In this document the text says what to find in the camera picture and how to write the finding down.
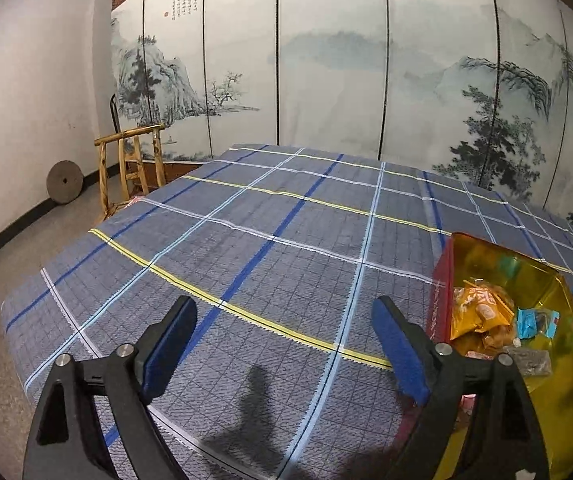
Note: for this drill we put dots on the teal candy packet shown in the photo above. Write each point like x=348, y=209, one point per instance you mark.
x=536, y=322

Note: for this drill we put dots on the blue plaid tablecloth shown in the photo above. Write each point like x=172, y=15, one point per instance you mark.
x=266, y=270

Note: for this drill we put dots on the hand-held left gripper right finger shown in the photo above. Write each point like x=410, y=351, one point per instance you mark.
x=401, y=350

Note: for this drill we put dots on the landscape painted folding screen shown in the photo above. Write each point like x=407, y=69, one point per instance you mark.
x=336, y=60

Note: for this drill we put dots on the grey speckled packet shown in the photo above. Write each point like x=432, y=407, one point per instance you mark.
x=531, y=362

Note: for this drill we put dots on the orange snack packet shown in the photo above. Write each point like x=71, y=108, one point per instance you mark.
x=481, y=310

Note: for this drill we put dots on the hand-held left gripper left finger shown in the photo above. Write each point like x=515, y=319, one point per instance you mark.
x=171, y=350

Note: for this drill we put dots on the dark thin pole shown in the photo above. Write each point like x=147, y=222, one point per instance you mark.
x=114, y=112

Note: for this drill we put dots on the bamboo chair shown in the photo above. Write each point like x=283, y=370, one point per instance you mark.
x=126, y=135

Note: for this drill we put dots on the red tin box gold inside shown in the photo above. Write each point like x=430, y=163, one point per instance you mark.
x=561, y=410

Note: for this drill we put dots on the round stone wheel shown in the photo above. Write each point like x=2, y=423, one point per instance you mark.
x=65, y=181

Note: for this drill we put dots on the clear bag of brown cookies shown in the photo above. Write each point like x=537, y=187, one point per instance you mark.
x=498, y=337

